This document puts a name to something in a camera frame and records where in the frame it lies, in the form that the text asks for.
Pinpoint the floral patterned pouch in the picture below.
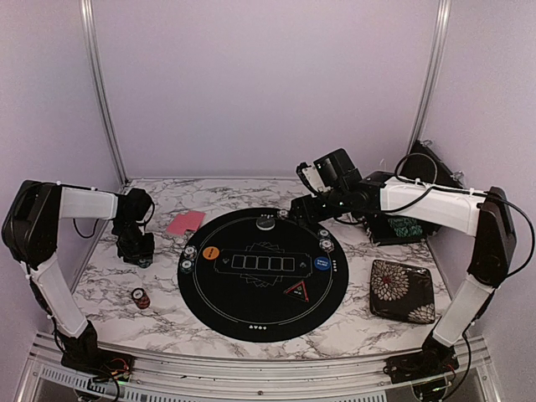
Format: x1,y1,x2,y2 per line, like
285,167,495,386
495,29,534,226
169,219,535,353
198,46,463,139
369,260,436,325

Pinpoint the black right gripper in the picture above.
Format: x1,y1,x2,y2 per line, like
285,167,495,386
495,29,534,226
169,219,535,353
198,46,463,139
289,188,349,229

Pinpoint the round black poker mat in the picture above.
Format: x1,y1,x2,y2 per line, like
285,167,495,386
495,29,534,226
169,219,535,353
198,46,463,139
178,208,349,343

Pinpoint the red playing card deck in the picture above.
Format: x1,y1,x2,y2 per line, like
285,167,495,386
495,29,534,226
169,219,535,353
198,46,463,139
166,210,205,236

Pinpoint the black dealer button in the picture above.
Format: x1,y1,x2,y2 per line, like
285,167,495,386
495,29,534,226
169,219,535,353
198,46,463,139
255,216,276,231

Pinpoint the blue small blind button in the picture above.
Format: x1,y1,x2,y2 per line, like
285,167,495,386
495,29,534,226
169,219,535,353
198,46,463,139
314,257,332,271

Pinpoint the red triangle all-in marker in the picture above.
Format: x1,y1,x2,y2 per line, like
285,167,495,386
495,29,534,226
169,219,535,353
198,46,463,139
284,280,310,302

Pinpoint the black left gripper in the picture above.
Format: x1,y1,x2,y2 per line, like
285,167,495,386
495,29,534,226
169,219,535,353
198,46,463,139
113,221,153,265

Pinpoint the green chip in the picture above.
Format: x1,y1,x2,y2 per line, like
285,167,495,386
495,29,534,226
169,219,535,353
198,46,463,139
318,229,331,238
179,260,194,275

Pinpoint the orange big blind button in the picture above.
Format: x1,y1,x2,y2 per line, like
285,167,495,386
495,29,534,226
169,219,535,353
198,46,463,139
202,246,220,260

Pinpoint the black poker chip case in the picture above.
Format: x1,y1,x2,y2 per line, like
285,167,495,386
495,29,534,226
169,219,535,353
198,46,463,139
360,140,464,245

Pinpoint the grey chip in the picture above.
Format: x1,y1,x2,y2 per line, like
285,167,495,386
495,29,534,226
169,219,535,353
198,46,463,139
277,209,289,219
319,239,335,253
183,245,198,260

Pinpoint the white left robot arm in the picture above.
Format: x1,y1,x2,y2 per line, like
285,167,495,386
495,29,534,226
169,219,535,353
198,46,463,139
2,180,155,339

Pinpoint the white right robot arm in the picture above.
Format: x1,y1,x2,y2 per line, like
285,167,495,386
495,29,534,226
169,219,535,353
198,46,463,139
291,148,517,375

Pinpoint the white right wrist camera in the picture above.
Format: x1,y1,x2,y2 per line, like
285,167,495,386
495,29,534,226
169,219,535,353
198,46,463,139
296,162,318,196

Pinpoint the red poker chip stack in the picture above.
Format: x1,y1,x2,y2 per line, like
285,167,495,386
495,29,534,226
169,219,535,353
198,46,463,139
131,287,151,310

